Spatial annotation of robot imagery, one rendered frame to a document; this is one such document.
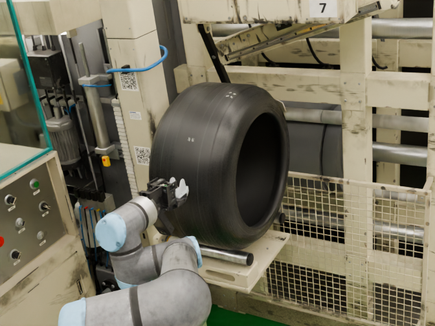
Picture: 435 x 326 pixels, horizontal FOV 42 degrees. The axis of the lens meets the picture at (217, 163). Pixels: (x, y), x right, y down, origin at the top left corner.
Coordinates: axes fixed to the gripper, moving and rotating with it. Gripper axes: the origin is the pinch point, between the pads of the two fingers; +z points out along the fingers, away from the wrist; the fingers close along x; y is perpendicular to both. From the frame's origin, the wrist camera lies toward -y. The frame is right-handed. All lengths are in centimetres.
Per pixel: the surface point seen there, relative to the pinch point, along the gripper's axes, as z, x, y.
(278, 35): 56, -8, 39
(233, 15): 42, 3, 48
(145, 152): 20.8, 30.4, 1.9
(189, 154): 4.1, -0.1, 10.5
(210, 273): 17.4, 4.0, -40.6
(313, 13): 42, -26, 48
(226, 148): 8.9, -10.8, 12.1
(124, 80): 17.7, 33.5, 28.9
